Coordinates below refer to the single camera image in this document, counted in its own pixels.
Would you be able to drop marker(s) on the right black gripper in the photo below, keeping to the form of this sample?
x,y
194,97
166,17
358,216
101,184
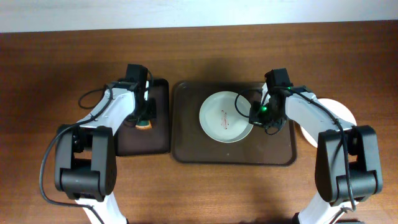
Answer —
x,y
255,118

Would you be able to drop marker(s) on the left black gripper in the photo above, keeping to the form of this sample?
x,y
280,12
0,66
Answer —
x,y
152,112

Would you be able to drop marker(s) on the orange green scrub sponge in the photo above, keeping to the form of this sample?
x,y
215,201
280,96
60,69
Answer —
x,y
143,125

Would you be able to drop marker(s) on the pale green plate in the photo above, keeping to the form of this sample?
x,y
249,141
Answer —
x,y
222,118

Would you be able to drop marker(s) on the cream white plate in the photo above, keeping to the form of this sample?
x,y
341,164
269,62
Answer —
x,y
338,109

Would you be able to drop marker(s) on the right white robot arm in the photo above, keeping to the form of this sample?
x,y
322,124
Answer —
x,y
347,168

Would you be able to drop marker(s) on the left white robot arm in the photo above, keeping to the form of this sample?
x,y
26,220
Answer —
x,y
85,152

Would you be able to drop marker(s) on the small black tray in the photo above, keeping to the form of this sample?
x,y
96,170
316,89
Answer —
x,y
156,140

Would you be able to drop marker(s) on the large brown serving tray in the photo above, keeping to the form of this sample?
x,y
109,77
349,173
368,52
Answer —
x,y
190,144

